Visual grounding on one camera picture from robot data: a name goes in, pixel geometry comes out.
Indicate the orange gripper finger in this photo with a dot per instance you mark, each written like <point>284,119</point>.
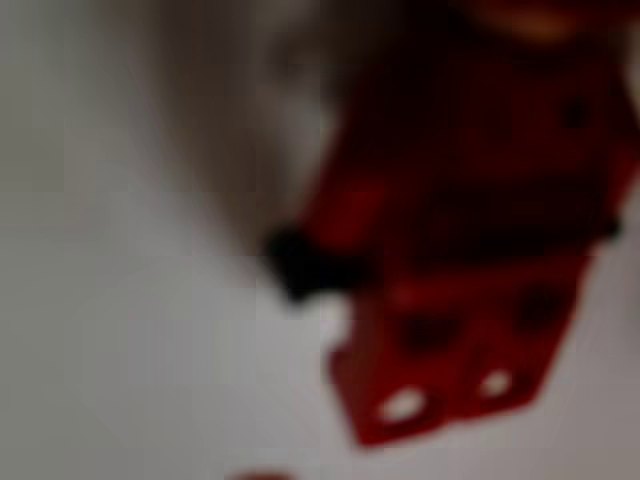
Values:
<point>260,476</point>

